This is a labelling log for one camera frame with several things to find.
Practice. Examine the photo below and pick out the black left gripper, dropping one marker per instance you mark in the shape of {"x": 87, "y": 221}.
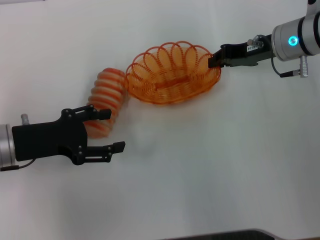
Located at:
{"x": 47, "y": 140}

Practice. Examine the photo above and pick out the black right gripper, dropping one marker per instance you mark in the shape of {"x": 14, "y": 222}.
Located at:
{"x": 246, "y": 53}

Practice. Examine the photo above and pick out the orange striped bread loaf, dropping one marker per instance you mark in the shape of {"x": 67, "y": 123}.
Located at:
{"x": 106, "y": 87}

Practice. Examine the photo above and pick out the orange woven plastic basket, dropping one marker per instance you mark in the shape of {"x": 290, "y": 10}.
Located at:
{"x": 172, "y": 77}

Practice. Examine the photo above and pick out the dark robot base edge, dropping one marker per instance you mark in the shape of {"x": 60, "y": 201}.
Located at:
{"x": 220, "y": 235}

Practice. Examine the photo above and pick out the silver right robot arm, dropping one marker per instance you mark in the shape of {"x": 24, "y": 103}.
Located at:
{"x": 297, "y": 37}

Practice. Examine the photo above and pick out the silver plug on right gripper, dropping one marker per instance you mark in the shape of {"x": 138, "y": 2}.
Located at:
{"x": 257, "y": 41}

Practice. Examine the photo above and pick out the silver plug on gripper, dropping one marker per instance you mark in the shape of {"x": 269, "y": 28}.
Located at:
{"x": 257, "y": 41}
{"x": 24, "y": 119}

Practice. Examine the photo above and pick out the silver plug on left gripper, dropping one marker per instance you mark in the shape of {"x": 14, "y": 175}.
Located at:
{"x": 24, "y": 119}

